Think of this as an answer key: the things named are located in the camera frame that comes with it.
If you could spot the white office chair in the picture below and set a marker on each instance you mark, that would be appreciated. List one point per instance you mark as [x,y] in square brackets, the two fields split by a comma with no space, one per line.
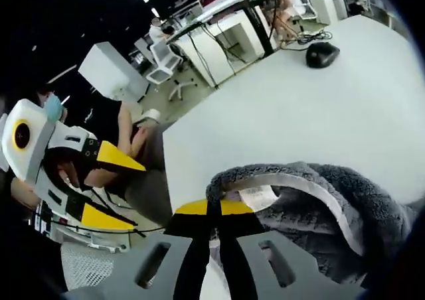
[162,61]

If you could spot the grey fluffy towel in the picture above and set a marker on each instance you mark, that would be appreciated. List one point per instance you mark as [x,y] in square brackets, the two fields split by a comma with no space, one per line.
[365,187]

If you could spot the white monitor desk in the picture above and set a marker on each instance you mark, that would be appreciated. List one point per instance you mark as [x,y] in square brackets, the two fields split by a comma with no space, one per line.
[232,31]

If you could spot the person's masked head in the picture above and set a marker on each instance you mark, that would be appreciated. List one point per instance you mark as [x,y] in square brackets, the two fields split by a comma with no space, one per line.
[53,109]

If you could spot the white cabinet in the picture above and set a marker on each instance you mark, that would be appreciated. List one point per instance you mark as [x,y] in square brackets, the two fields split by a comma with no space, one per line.
[106,71]

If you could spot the white mesh chair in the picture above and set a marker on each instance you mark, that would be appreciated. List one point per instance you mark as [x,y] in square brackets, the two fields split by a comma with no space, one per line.
[86,267]

